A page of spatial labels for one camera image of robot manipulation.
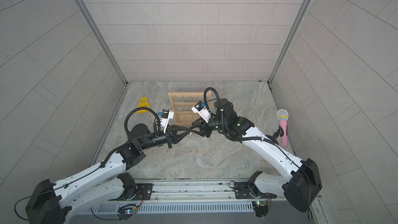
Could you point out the wooden jewelry display stand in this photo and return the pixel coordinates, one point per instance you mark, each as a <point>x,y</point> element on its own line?
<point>182,103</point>

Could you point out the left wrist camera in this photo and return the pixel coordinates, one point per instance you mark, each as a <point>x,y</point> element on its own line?
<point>165,117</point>

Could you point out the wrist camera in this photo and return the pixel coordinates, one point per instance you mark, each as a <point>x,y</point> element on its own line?
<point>165,117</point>
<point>201,109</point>

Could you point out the left green circuit board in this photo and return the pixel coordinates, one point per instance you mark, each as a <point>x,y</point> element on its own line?
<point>127,211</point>

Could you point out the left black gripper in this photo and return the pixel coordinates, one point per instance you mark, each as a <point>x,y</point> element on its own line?
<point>171,138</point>

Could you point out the white ventilation grille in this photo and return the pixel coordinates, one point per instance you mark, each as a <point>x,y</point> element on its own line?
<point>177,208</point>

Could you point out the yellow triangular plastic piece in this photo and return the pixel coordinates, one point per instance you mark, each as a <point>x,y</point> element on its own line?
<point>143,103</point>

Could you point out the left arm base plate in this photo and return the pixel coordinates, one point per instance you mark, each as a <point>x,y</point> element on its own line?
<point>139,192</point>

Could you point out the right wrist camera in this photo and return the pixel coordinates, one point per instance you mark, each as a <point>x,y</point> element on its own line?
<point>201,109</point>

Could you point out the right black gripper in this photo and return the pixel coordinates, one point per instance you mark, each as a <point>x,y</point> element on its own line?
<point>205,127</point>

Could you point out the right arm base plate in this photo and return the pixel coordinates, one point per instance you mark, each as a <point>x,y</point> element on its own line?
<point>245,190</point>

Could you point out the green circuit board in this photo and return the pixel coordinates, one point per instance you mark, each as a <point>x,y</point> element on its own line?
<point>127,211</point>
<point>261,208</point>

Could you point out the pink toy microphone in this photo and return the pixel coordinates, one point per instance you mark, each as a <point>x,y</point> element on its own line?
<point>283,116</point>

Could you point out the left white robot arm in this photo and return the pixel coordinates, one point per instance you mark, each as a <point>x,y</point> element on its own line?
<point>57,202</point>

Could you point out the right green circuit board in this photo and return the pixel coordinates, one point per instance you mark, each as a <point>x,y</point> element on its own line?
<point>261,208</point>

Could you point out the aluminium mounting rail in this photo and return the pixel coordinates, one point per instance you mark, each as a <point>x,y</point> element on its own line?
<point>192,189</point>

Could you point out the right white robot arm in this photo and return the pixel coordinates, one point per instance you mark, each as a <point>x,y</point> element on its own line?
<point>239,129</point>

